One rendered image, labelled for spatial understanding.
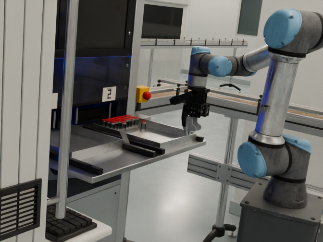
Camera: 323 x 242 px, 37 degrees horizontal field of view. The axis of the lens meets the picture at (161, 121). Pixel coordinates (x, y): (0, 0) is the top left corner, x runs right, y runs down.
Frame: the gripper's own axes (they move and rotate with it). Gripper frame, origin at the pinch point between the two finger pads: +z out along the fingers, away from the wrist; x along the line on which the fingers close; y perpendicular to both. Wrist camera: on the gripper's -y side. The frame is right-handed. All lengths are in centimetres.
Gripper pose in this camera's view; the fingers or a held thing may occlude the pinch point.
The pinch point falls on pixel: (186, 134)
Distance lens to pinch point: 194.0
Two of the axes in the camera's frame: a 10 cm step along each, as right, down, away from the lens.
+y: 8.1, 2.1, -5.4
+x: 5.7, -1.3, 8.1
